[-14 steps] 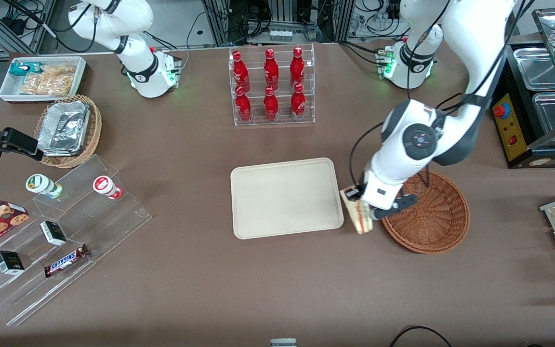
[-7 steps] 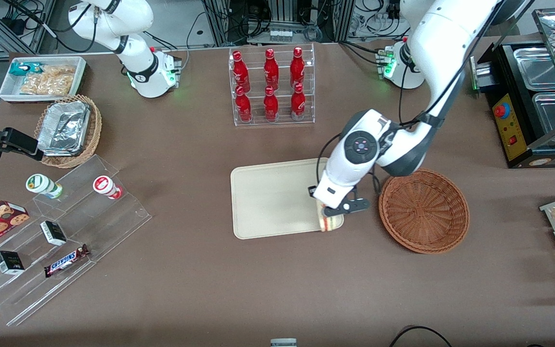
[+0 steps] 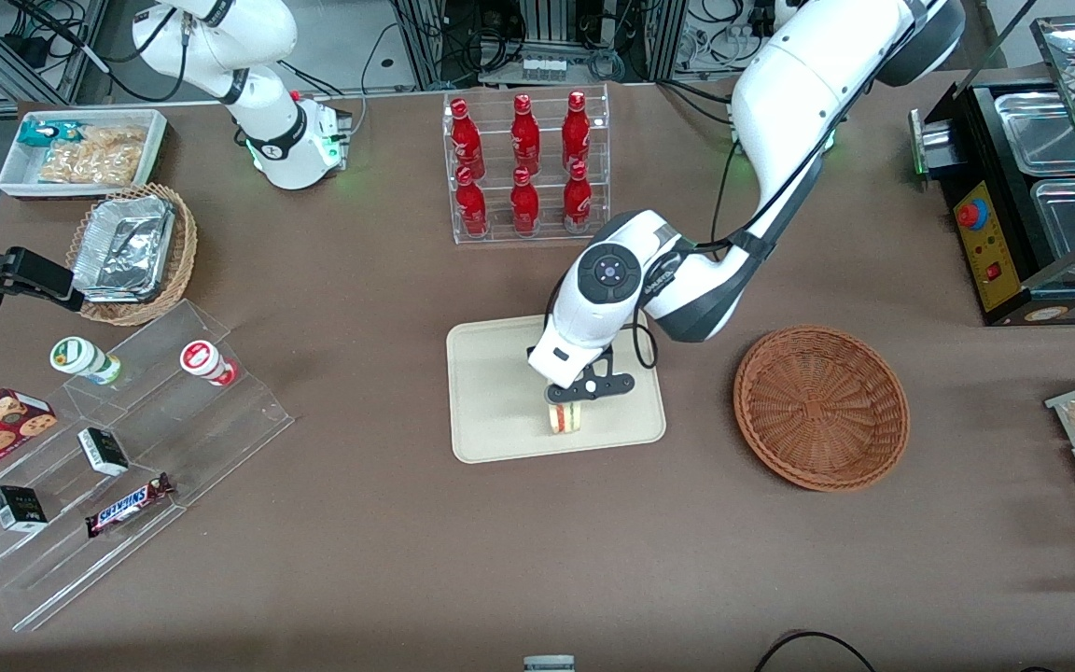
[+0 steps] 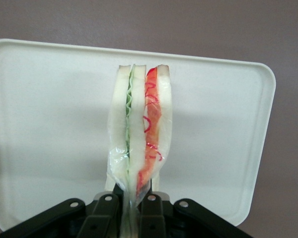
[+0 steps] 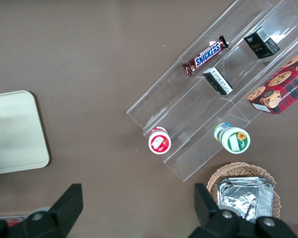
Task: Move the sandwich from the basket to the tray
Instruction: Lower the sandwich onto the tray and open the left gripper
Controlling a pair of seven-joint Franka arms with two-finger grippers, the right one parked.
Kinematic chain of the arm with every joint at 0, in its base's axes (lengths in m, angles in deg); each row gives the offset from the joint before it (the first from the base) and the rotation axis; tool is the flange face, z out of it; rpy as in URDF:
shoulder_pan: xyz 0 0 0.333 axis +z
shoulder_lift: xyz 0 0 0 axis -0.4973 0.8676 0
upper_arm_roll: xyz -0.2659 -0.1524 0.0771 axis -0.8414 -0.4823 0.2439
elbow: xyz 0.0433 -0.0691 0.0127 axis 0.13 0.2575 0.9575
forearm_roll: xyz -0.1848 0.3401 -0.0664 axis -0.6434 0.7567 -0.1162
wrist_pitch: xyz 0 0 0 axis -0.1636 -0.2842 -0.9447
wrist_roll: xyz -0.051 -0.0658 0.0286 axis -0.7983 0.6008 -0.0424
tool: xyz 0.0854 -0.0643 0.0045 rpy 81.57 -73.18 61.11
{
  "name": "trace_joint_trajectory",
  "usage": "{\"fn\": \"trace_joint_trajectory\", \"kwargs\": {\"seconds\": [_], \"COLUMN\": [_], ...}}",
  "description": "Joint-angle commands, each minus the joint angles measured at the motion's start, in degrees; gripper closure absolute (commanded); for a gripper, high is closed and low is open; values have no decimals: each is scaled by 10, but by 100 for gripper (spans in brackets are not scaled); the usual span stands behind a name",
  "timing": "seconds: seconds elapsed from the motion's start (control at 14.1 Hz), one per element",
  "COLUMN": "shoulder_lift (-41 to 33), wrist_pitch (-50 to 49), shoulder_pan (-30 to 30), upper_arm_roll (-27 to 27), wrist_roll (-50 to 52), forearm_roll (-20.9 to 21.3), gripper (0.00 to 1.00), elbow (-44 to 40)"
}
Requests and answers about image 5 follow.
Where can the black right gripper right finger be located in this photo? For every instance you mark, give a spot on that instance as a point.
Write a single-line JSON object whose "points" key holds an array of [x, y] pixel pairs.
{"points": [[226, 225]]}

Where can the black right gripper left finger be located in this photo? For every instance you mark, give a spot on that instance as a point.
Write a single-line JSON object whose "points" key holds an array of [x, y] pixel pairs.
{"points": [[54, 218]]}

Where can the light wicker basket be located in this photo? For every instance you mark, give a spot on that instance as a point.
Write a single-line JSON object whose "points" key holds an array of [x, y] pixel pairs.
{"points": [[238, 169]]}

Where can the beige rectangular tray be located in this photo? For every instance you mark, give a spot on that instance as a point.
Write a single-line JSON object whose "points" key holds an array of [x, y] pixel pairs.
{"points": [[15, 134]]}

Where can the stacked aluminium foil containers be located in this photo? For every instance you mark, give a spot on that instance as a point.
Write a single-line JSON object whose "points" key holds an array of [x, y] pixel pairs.
{"points": [[245, 198]]}

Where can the clear acrylic bottle rack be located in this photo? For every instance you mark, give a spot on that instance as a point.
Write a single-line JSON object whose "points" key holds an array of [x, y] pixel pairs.
{"points": [[0, 215]]}

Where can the green label yogurt cup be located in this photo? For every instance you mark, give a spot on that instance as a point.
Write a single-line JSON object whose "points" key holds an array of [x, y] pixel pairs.
{"points": [[234, 141]]}

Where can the red label yogurt cup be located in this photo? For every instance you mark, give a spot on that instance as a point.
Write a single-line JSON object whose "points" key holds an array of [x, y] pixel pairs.
{"points": [[159, 142]]}

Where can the clear acrylic tiered shelf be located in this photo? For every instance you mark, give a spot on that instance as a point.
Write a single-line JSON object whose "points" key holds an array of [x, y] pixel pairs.
{"points": [[193, 116]]}

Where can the small black cosmetic box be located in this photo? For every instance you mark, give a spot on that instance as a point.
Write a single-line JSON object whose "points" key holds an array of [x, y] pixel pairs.
{"points": [[260, 44], [217, 81]]}

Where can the red plaid cookie box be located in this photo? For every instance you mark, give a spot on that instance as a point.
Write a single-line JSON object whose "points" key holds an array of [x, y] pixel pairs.
{"points": [[283, 86]]}

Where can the Snickers chocolate bar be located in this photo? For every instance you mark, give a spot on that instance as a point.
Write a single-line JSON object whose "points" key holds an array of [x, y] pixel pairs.
{"points": [[206, 56]]}

